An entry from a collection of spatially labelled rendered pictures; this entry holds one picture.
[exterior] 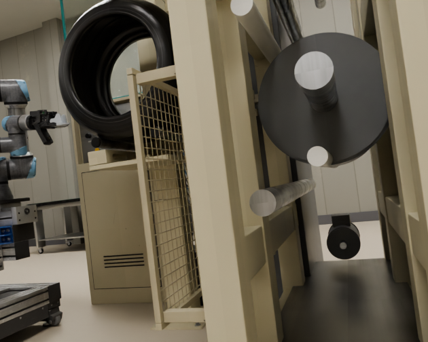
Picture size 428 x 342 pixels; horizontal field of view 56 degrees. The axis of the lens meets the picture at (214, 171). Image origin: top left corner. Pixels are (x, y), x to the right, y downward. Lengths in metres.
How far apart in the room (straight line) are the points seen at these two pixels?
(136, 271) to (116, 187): 0.53
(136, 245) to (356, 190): 3.36
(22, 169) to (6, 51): 5.89
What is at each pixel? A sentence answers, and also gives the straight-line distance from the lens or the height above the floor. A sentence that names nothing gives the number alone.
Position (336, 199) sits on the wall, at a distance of 5.28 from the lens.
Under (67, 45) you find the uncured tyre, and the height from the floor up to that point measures 1.32.
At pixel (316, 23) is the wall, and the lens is 5.60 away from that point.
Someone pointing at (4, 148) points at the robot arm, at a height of 0.95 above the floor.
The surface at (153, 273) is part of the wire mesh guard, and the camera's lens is 1.10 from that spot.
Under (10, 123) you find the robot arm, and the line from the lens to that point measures 2.13.
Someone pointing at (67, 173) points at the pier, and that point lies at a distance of 6.81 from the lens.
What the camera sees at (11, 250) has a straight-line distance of 2.32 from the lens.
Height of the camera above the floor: 0.66
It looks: 2 degrees up
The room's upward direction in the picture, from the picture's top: 7 degrees counter-clockwise
